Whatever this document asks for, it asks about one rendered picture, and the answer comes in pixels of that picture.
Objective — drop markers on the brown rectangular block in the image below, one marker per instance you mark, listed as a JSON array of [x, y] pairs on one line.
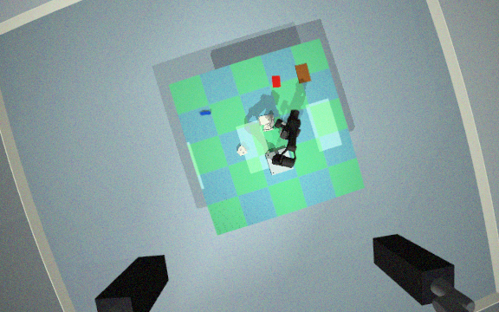
[[302, 73]]

